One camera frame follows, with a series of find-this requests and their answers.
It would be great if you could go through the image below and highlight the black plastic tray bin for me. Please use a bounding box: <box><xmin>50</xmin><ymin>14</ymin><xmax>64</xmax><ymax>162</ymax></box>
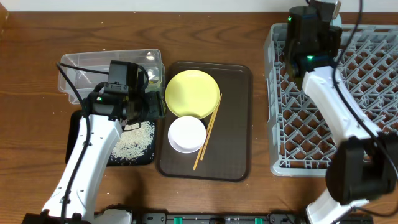
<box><xmin>65</xmin><ymin>110</ymin><xmax>157</xmax><ymax>166</ymax></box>

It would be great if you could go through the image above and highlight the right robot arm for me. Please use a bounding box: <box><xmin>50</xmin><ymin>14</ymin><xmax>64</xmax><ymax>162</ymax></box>
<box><xmin>284</xmin><ymin>1</ymin><xmax>397</xmax><ymax>223</ymax></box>

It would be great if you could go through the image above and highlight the grey dishwasher rack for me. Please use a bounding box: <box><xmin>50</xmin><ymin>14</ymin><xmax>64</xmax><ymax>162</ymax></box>
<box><xmin>264</xmin><ymin>23</ymin><xmax>397</xmax><ymax>177</ymax></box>

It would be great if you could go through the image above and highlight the yellow round plate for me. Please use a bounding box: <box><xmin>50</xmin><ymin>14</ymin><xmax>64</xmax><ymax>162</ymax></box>
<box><xmin>165</xmin><ymin>70</ymin><xmax>221</xmax><ymax>119</ymax></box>

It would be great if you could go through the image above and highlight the clear plastic bin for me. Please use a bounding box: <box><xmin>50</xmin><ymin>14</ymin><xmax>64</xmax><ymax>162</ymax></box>
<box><xmin>60</xmin><ymin>49</ymin><xmax>165</xmax><ymax>98</ymax></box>

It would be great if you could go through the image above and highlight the dark brown serving tray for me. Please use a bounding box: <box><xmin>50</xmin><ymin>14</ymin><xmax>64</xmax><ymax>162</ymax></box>
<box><xmin>155</xmin><ymin>62</ymin><xmax>252</xmax><ymax>182</ymax></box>

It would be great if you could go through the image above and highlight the pile of white rice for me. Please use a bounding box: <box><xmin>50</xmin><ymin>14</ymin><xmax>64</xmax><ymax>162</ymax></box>
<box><xmin>108</xmin><ymin>121</ymin><xmax>156</xmax><ymax>166</ymax></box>

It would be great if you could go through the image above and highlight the white bowl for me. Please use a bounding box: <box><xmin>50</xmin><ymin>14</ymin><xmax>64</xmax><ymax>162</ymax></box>
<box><xmin>167</xmin><ymin>116</ymin><xmax>206</xmax><ymax>154</ymax></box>

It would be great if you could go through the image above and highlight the wooden chopstick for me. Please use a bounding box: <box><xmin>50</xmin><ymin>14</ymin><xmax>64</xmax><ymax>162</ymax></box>
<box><xmin>200</xmin><ymin>94</ymin><xmax>223</xmax><ymax>161</ymax></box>
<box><xmin>193</xmin><ymin>118</ymin><xmax>214</xmax><ymax>170</ymax></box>

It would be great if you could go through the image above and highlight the small pale green cup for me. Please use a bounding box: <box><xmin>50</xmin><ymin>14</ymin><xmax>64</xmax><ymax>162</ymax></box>
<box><xmin>330</xmin><ymin>14</ymin><xmax>342</xmax><ymax>28</ymax></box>

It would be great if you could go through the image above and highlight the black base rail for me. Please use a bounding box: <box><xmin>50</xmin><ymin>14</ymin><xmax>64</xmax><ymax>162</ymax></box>
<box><xmin>133</xmin><ymin>212</ymin><xmax>376</xmax><ymax>224</ymax></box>

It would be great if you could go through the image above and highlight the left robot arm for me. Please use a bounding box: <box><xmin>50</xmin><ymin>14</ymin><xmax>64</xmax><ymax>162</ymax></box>
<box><xmin>23</xmin><ymin>60</ymin><xmax>165</xmax><ymax>223</ymax></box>

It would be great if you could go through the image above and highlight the wooden chopstick left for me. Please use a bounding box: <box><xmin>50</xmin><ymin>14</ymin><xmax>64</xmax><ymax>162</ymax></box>
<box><xmin>193</xmin><ymin>118</ymin><xmax>214</xmax><ymax>170</ymax></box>

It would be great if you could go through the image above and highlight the wooden chopstick right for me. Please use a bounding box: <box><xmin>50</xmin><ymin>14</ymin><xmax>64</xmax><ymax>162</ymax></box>
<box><xmin>200</xmin><ymin>94</ymin><xmax>223</xmax><ymax>161</ymax></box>

